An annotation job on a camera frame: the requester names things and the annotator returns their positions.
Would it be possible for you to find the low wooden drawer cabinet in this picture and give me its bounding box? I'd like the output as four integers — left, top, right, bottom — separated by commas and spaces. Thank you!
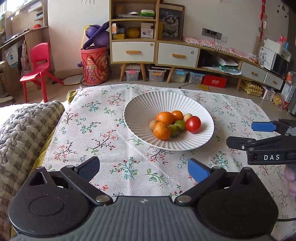
154, 40, 285, 90

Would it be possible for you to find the floral tablecloth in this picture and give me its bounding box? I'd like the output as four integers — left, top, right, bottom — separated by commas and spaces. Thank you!
30, 83, 296, 240

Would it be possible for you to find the framed cat picture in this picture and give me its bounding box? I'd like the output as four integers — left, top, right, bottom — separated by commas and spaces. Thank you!
158, 3, 185, 41

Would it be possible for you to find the large orange in plate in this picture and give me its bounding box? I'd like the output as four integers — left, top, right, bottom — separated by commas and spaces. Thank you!
155, 111, 174, 125

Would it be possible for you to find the red tomato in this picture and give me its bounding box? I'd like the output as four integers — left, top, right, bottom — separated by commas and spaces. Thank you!
185, 116, 201, 133

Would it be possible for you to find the right hand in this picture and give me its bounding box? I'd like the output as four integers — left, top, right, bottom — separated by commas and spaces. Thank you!
284, 164, 296, 197

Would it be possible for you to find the left green fruit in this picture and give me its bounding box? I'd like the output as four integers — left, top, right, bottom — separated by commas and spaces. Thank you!
169, 125, 181, 138

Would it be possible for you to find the wooden desk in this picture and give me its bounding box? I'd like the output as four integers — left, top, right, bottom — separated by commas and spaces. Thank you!
1, 1, 49, 95

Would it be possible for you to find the orange mandarin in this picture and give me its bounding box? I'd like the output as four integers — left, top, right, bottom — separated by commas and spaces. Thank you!
153, 121, 171, 141

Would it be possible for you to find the white ribbed plate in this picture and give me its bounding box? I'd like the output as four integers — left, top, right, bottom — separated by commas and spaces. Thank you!
123, 91, 214, 151

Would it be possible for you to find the red plastic chair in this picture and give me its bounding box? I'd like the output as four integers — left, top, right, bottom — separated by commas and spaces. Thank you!
20, 42, 64, 102

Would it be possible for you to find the green fruit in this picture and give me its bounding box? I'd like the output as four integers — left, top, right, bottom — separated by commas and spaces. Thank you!
174, 120, 186, 132
169, 125, 181, 138

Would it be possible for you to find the wooden shelf cabinet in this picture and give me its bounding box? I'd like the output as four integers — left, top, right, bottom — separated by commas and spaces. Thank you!
109, 0, 160, 81

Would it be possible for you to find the small orange in plate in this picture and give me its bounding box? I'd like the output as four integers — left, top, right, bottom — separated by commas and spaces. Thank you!
171, 110, 184, 121

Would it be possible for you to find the red decorated bucket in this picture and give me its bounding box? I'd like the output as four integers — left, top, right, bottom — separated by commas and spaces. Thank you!
77, 46, 111, 86

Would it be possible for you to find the purple plush toy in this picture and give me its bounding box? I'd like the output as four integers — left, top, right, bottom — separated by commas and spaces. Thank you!
81, 22, 109, 50

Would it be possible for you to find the red box under cabinet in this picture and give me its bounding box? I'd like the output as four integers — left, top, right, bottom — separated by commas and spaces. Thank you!
202, 74, 227, 88

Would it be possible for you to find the right green fruit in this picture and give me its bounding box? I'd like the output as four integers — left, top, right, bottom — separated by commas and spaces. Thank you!
174, 120, 186, 132

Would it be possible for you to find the pale brown kiwi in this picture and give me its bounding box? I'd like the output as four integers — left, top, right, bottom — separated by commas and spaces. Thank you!
183, 113, 192, 121

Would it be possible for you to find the grey woven cushion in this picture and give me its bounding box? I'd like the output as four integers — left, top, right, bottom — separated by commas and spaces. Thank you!
1, 100, 65, 240

